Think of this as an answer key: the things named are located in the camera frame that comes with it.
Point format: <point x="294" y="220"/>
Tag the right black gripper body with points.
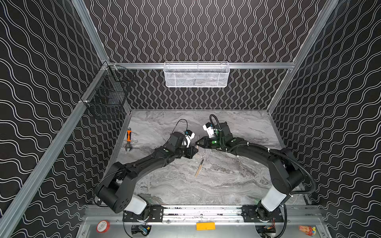
<point x="207" y="142"/>

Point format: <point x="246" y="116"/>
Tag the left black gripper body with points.
<point x="190" y="150"/>

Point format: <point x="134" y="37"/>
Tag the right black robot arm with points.
<point x="288" y="176"/>

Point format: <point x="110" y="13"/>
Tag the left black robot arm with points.
<point x="116" y="190"/>

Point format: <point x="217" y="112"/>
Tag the yellow label block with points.
<point x="205" y="226"/>

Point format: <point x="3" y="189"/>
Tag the red yellow small toy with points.
<point x="308" y="230"/>

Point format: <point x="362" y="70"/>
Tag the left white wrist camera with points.
<point x="189" y="136"/>

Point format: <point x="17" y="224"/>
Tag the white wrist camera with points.
<point x="209" y="128"/>
<point x="189" y="136"/>

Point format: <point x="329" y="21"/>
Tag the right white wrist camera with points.
<point x="209" y="128"/>

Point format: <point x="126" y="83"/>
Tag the orange handled adjustable wrench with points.
<point x="128" y="146"/>

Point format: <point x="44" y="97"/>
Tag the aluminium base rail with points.
<point x="193" y="214"/>

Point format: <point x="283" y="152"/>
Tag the white wire mesh basket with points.
<point x="202" y="74"/>

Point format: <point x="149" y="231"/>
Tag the black wire mesh basket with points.
<point x="108" y="100"/>

